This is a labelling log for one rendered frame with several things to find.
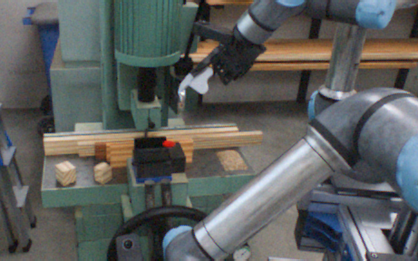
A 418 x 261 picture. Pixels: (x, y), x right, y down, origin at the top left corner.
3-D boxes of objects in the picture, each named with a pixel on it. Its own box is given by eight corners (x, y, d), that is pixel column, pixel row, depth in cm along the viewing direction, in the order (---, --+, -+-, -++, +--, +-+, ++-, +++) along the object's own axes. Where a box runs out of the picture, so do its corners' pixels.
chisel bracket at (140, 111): (136, 135, 116) (136, 108, 112) (130, 113, 128) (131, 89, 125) (161, 133, 117) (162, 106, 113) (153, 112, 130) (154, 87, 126)
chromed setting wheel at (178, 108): (176, 121, 130) (179, 85, 124) (169, 106, 141) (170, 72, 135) (185, 121, 130) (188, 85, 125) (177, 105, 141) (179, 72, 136)
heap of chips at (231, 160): (225, 170, 116) (226, 165, 115) (215, 152, 125) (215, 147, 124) (248, 169, 117) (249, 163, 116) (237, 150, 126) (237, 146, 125)
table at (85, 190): (39, 233, 100) (36, 214, 97) (46, 166, 127) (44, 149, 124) (269, 211, 109) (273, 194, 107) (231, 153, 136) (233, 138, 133)
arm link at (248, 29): (241, 8, 84) (259, 4, 89) (228, 24, 87) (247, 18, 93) (266, 34, 82) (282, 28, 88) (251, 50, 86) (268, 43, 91)
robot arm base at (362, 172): (378, 159, 138) (386, 134, 134) (394, 185, 125) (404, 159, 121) (333, 156, 140) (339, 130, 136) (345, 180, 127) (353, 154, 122)
